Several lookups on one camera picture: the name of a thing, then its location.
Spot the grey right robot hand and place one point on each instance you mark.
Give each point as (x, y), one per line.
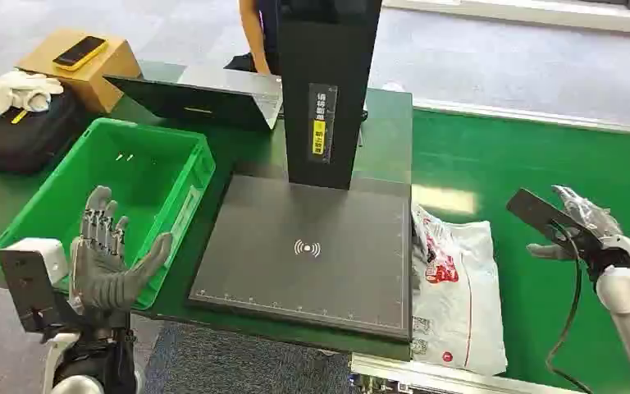
(627, 247)

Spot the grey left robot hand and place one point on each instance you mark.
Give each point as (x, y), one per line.
(100, 283)

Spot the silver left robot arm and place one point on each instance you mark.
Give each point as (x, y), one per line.
(95, 361)

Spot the green plastic crate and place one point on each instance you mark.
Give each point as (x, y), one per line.
(146, 174)

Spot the grey floor mat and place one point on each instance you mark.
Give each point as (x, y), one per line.
(239, 364)

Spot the black bag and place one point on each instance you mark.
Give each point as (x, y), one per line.
(16, 144)

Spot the white plastic parcel bag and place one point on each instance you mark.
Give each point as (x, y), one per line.
(467, 304)

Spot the grey laptop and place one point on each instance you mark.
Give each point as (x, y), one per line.
(195, 106)

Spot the black scanner stand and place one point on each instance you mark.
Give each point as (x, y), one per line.
(304, 288)

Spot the brown cardboard box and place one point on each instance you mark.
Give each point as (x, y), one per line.
(106, 76)

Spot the white gloves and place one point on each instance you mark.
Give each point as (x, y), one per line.
(19, 89)

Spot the phone in yellow case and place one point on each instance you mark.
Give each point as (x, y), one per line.
(79, 52)

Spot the black and yellow sticker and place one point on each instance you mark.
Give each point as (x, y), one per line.
(320, 130)

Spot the person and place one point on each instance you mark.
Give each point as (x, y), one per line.
(251, 30)

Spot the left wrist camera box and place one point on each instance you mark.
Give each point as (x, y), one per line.
(35, 258)

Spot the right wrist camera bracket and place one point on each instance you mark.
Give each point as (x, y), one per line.
(532, 210)

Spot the aluminium frame rail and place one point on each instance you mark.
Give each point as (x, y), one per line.
(429, 378)

